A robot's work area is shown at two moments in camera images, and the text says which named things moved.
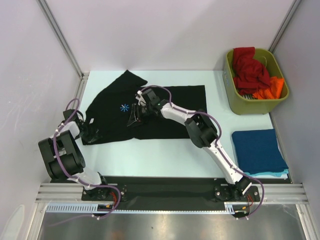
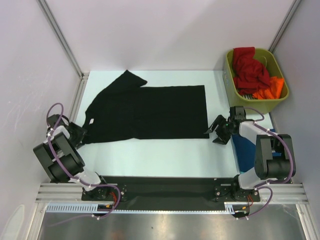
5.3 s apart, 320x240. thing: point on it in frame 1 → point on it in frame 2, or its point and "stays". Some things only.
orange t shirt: x=272 y=92 stays
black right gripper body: x=139 y=113 → x=222 y=129
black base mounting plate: x=161 y=190 stays
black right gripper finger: x=133 y=115 → x=220 y=119
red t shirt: x=250 y=74 stays
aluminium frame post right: x=295 y=4 stays
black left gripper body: x=89 y=133 → x=77 y=135
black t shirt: x=107 y=112 stays
